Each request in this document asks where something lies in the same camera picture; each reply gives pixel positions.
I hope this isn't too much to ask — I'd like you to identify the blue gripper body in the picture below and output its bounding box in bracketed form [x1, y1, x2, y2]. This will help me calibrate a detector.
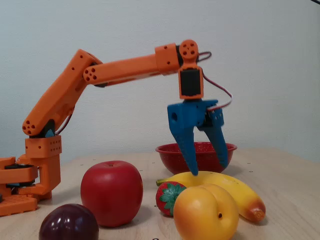
[167, 99, 219, 131]

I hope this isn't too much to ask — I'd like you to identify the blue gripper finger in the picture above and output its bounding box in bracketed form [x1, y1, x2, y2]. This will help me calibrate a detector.
[169, 125, 200, 176]
[197, 108, 229, 169]

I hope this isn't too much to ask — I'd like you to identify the red toy apple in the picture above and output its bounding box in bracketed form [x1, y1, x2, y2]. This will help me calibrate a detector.
[80, 160, 144, 228]

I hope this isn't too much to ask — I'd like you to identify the orange robot base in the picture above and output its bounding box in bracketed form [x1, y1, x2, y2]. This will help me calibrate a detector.
[0, 156, 40, 217]

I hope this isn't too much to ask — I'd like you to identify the orange toy peach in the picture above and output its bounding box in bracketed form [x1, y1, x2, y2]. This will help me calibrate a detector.
[173, 183, 240, 240]

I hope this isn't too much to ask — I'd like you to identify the red white black servo cable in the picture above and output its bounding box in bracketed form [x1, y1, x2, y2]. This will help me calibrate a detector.
[198, 51, 234, 111]

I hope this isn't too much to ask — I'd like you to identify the red speckled bowl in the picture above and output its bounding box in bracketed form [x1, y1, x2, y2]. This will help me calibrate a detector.
[155, 141, 238, 175]

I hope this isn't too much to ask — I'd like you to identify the red toy strawberry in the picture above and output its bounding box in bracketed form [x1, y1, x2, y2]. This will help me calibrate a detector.
[155, 181, 187, 217]

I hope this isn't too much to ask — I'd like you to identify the dark purple toy plum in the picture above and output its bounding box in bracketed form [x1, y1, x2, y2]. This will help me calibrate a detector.
[38, 203, 100, 240]

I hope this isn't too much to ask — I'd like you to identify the yellow toy banana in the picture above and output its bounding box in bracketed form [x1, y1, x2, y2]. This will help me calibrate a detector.
[156, 170, 267, 223]

